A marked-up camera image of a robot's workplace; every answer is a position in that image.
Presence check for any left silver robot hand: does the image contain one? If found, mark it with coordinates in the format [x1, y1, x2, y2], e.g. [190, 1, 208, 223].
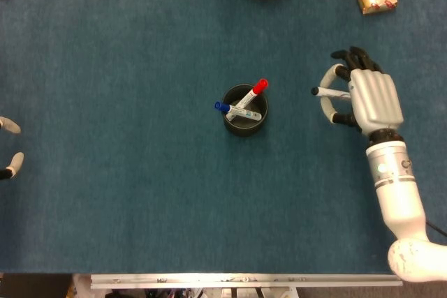
[0, 116, 24, 180]

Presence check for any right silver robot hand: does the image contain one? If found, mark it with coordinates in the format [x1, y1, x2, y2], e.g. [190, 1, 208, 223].
[320, 45, 405, 137]

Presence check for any black cap whiteboard marker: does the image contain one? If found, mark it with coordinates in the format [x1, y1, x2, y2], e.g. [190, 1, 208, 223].
[310, 86, 352, 100]

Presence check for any red cap whiteboard marker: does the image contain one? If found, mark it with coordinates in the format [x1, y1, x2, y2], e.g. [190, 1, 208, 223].
[237, 78, 270, 109]

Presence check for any blue cap whiteboard marker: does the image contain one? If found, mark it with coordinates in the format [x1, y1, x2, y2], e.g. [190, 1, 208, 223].
[214, 100, 263, 121]

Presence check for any black round pen cup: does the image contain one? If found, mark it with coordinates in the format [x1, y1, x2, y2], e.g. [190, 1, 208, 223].
[222, 83, 270, 137]

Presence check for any blue felt table mat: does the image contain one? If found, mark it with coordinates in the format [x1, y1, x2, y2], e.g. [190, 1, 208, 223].
[0, 0, 447, 275]

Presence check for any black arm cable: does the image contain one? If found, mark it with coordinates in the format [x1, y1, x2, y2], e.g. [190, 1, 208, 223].
[424, 221, 447, 238]

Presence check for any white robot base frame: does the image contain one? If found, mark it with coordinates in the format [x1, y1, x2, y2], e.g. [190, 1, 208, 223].
[71, 274, 301, 298]

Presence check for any aluminium profile rail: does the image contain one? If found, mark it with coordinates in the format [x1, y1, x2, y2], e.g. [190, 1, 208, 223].
[89, 273, 404, 290]

